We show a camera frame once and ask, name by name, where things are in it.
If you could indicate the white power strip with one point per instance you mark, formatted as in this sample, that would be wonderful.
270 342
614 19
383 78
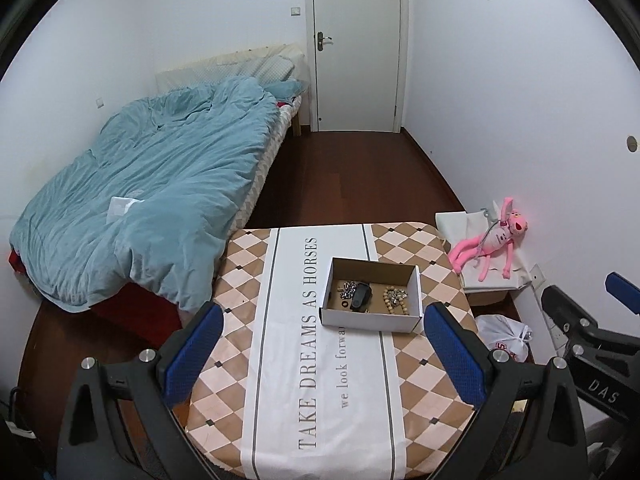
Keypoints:
537 275

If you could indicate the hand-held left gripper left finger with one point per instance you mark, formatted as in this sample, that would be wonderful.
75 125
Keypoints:
192 352

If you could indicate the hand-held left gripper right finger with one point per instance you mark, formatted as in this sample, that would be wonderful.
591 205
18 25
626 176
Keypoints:
452 352

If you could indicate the wooden bed frame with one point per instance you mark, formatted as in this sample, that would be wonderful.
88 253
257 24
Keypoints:
297 120

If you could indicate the bed with blue duvet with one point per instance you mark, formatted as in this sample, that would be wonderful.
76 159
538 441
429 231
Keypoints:
165 175

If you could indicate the cream headboard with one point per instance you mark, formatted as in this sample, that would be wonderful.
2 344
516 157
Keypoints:
200 67

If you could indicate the white paper sheet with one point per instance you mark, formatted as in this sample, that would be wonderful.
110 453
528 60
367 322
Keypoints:
122 207

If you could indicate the red bed sheet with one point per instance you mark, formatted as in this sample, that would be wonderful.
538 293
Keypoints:
140 310

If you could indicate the pink plush toy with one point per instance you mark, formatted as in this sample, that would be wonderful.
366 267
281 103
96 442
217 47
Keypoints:
495 242

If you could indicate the patterned pillow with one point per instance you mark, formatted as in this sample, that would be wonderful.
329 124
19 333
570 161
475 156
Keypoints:
270 67

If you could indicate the white cardboard box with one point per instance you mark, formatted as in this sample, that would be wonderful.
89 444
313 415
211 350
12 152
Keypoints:
365 322

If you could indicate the round wall hole cap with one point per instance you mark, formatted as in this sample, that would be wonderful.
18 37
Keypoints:
632 143

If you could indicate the white door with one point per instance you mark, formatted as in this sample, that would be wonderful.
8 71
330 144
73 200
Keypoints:
357 45

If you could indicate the white plastic bag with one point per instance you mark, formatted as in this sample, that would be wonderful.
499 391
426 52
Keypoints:
500 332

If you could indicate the black clip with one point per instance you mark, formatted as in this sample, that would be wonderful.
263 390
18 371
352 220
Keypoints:
361 297

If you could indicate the checked printed tablecloth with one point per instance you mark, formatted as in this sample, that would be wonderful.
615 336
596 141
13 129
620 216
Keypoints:
325 400

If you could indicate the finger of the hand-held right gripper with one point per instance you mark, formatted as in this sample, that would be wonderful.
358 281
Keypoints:
625 287
565 310

